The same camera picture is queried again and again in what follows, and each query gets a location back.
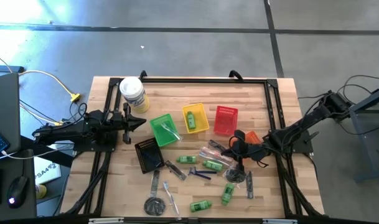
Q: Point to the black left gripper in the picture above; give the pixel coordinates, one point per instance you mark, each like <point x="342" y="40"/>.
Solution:
<point x="116" y="122"/>

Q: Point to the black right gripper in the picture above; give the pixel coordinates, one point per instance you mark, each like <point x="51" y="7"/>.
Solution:
<point x="260" y="147"/>

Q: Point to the toothbrush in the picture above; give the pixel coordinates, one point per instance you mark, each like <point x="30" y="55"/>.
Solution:
<point x="170" y="132"/>
<point x="170" y="196"/>

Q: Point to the green travel shampoo bottle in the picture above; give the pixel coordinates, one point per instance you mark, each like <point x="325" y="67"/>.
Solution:
<point x="200" y="206"/>
<point x="191" y="120"/>
<point x="228" y="194"/>
<point x="213" y="165"/>
<point x="186" y="159"/>

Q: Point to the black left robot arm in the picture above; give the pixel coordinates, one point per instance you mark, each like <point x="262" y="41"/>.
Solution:
<point x="61" y="133"/>

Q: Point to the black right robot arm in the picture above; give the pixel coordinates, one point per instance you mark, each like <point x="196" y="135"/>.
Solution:
<point x="301" y="124"/>

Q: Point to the red and blue toothbrush pack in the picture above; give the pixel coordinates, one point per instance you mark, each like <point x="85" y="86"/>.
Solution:
<point x="212" y="154"/>

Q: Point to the green plastic basket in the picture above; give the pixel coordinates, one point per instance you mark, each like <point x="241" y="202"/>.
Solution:
<point x="159" y="137"/>

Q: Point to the Lysol wipes canister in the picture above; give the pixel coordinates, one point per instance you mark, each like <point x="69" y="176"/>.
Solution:
<point x="131" y="88"/>

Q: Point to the red plastic basket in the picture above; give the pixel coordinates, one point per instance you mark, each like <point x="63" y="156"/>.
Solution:
<point x="226" y="121"/>

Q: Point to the black plastic basket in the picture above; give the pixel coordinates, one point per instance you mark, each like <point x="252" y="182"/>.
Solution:
<point x="145" y="165"/>

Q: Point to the yellow plastic basket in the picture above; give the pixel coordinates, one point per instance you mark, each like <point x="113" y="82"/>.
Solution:
<point x="201" y="119"/>

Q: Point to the small yellow object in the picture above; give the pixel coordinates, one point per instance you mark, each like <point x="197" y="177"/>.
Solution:
<point x="41" y="191"/>

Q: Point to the grey laptop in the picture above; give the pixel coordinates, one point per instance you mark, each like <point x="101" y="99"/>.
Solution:
<point x="4" y="105"/>

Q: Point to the black computer mouse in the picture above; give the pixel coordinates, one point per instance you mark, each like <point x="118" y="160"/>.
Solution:
<point x="18" y="189"/>

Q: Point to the dark desk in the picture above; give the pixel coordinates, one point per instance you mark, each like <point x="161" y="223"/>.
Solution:
<point x="2" y="214"/>

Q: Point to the silver bracket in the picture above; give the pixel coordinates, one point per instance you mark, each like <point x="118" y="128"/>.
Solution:
<point x="279" y="221"/>
<point x="105" y="221"/>

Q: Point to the black aluminium table frame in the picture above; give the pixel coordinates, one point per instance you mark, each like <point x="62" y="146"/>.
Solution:
<point x="208" y="80"/>

